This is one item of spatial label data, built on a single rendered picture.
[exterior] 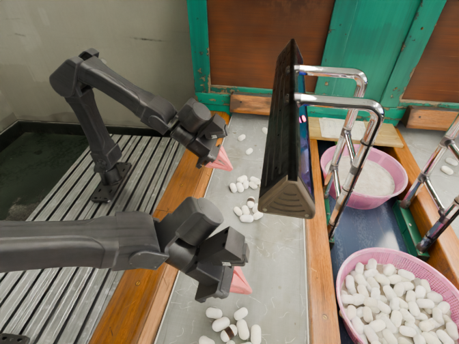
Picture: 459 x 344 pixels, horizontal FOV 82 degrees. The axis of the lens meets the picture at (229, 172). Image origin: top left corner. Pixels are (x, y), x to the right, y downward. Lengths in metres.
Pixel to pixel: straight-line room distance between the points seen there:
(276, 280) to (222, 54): 0.82
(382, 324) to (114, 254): 0.54
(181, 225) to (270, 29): 0.82
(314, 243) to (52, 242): 0.55
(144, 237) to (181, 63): 1.73
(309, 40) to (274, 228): 0.67
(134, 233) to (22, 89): 2.45
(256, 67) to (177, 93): 1.13
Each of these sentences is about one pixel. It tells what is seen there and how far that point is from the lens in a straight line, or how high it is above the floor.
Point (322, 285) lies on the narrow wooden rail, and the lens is 0.67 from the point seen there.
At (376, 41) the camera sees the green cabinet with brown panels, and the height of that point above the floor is 1.07.
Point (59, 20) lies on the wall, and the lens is 2.33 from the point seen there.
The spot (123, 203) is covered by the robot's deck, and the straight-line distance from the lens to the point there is 0.96.
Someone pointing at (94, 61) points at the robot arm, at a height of 1.10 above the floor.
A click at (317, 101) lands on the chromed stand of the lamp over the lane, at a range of 0.53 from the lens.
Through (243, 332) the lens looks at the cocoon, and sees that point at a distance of 0.61.
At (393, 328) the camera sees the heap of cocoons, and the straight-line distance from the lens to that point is 0.71.
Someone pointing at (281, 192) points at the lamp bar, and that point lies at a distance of 0.35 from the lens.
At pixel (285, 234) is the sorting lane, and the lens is 0.75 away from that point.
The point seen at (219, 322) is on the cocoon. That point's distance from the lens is 0.61.
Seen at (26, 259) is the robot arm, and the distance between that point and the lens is 0.42.
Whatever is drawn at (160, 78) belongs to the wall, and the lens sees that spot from 2.14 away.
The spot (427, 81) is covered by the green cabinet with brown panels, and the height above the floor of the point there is 0.95.
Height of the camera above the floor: 1.34
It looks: 42 degrees down
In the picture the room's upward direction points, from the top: straight up
